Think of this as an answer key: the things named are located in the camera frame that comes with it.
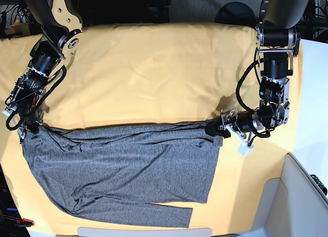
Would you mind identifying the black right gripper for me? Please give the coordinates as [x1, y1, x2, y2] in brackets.
[2, 108, 44, 142]

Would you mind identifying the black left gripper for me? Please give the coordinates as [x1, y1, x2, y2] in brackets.
[204, 107, 254, 155]

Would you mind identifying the black remote control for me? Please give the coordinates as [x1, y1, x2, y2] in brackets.
[310, 174, 327, 196]

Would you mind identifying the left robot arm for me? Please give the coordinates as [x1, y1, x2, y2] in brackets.
[206, 0, 310, 157]

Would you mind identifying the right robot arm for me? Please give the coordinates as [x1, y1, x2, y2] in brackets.
[3, 0, 83, 143]

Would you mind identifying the white storage bin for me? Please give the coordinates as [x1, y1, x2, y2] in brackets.
[249, 154, 327, 236]

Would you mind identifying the black round chair base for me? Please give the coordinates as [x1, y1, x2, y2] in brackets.
[215, 2, 257, 28]

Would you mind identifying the grey long-sleeve T-shirt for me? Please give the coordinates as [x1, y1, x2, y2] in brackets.
[23, 122, 222, 228]

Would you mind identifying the red black clamp left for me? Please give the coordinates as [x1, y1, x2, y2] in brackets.
[15, 219, 34, 228]

